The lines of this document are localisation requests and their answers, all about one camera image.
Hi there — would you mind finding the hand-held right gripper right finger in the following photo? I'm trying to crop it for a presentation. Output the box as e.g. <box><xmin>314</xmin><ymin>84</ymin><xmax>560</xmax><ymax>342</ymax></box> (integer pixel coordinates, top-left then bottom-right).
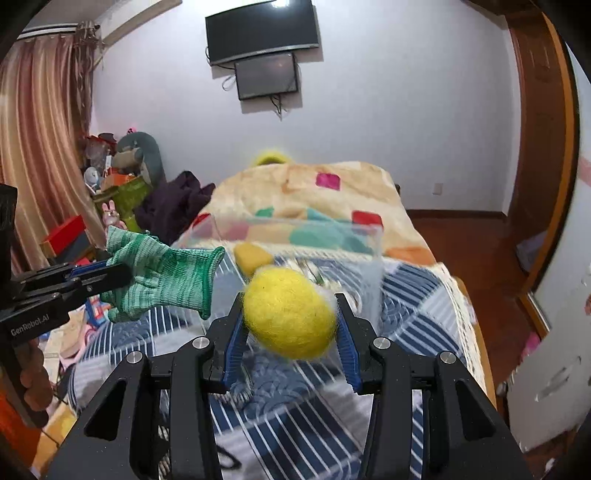
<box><xmin>334</xmin><ymin>293</ymin><xmax>533</xmax><ymax>480</ymax></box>

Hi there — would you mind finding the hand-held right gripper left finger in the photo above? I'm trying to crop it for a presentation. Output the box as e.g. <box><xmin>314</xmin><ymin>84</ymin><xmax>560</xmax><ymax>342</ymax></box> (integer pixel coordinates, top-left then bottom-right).
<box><xmin>44</xmin><ymin>292</ymin><xmax>252</xmax><ymax>480</ymax></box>

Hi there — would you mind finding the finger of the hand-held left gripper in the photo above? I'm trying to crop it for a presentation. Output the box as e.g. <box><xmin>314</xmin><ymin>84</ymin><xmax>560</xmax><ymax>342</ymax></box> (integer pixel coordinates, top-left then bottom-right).
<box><xmin>44</xmin><ymin>259</ymin><xmax>114</xmax><ymax>283</ymax></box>
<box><xmin>46</xmin><ymin>263</ymin><xmax>133</xmax><ymax>302</ymax></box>

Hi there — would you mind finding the yellow felt ball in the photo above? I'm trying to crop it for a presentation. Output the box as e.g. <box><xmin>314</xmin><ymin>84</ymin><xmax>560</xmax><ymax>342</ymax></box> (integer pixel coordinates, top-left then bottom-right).
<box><xmin>242</xmin><ymin>268</ymin><xmax>339</xmax><ymax>361</ymax></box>

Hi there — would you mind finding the green knitted glove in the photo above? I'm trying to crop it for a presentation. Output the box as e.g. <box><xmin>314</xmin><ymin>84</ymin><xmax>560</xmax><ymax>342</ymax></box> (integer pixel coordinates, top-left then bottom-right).
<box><xmin>99</xmin><ymin>226</ymin><xmax>226</xmax><ymax>323</ymax></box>

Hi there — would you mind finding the clear plastic box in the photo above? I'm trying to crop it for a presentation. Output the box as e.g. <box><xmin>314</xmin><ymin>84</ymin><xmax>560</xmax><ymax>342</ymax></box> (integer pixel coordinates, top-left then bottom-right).
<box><xmin>173</xmin><ymin>213</ymin><xmax>386</xmax><ymax>334</ymax></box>

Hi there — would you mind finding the orange yellow soft pad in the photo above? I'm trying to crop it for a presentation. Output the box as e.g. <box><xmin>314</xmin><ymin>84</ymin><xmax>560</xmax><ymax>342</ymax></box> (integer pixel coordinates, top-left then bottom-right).
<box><xmin>233</xmin><ymin>243</ymin><xmax>274</xmax><ymax>278</ymax></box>

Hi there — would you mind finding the person's left hand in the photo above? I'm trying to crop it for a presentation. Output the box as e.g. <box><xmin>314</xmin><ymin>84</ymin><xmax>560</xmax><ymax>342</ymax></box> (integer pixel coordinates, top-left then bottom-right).
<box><xmin>19</xmin><ymin>342</ymin><xmax>55</xmax><ymax>412</ymax></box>

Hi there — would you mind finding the red box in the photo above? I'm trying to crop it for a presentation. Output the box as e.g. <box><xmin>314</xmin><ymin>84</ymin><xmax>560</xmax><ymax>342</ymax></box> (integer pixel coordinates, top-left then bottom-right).
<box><xmin>41</xmin><ymin>215</ymin><xmax>89</xmax><ymax>256</ymax></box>

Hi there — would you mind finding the pink bunny toy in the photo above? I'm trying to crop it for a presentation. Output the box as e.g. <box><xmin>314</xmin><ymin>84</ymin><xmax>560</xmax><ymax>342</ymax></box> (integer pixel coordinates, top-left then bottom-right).
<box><xmin>102</xmin><ymin>200</ymin><xmax>123</xmax><ymax>228</ymax></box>

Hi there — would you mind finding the green plush toy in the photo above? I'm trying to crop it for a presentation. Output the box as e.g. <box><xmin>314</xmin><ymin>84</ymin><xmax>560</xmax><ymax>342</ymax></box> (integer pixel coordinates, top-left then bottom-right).
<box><xmin>95</xmin><ymin>178</ymin><xmax>154</xmax><ymax>232</ymax></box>

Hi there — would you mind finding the blue striped quilt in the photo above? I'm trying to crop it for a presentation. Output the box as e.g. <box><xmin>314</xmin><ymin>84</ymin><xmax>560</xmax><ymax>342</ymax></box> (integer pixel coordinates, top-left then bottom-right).
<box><xmin>65</xmin><ymin>254</ymin><xmax>491</xmax><ymax>480</ymax></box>

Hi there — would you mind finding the dark purple clothing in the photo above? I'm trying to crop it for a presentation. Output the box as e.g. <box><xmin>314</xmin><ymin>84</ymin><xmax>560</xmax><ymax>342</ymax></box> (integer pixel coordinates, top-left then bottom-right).
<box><xmin>134</xmin><ymin>171</ymin><xmax>217</xmax><ymax>246</ymax></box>

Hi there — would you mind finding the grey plush toy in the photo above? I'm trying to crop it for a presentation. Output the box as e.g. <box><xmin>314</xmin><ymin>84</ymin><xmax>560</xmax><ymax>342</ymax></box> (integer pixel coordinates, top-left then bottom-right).
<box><xmin>113</xmin><ymin>131</ymin><xmax>167</xmax><ymax>185</ymax></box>

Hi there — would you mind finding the striped pink curtain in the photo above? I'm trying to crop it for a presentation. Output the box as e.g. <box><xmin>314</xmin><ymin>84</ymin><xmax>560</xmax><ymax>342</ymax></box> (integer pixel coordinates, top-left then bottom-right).
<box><xmin>0</xmin><ymin>34</ymin><xmax>108</xmax><ymax>274</ymax></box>

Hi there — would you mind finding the peach patterned blanket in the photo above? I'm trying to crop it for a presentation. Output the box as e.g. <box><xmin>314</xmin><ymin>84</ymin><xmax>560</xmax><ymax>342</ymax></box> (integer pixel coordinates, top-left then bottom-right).
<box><xmin>173</xmin><ymin>161</ymin><xmax>437</xmax><ymax>267</ymax></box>

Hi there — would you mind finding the yellow fuzzy plush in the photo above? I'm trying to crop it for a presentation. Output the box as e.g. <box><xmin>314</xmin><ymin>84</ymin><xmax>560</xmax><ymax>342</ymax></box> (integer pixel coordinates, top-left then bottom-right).
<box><xmin>249</xmin><ymin>148</ymin><xmax>294</xmax><ymax>168</ymax></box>

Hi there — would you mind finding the white panel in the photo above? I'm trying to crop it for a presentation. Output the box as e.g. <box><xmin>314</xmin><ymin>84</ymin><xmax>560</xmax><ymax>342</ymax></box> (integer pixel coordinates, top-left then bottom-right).
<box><xmin>507</xmin><ymin>272</ymin><xmax>591</xmax><ymax>454</ymax></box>

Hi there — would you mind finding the small black wall monitor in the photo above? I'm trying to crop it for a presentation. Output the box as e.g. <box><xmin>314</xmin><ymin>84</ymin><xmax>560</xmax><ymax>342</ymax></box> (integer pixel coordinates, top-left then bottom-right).
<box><xmin>234</xmin><ymin>52</ymin><xmax>300</xmax><ymax>101</ymax></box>

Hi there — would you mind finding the wooden door frame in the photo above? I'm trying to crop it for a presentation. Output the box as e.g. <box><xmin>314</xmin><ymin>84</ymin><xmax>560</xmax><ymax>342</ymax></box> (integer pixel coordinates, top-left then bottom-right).
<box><xmin>501</xmin><ymin>9</ymin><xmax>581</xmax><ymax>334</ymax></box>

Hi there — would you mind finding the large black wall television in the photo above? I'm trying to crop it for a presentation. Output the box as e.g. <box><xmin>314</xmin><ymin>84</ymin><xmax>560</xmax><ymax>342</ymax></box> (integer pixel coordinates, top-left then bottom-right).
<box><xmin>205</xmin><ymin>0</ymin><xmax>320</xmax><ymax>66</ymax></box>

